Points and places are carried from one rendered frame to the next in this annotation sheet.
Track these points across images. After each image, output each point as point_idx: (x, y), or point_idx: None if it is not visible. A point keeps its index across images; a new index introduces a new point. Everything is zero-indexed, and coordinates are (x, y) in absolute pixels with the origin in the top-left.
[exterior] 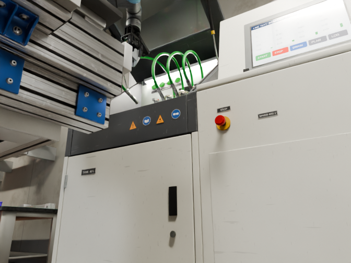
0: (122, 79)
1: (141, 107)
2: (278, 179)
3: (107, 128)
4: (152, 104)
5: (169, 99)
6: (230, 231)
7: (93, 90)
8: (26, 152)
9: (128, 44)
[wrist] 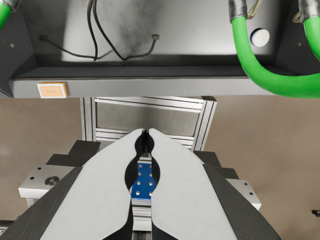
0: (238, 178)
1: (203, 95)
2: None
3: (213, 152)
4: (228, 95)
5: (265, 95)
6: None
7: None
8: (100, 144)
9: (258, 208)
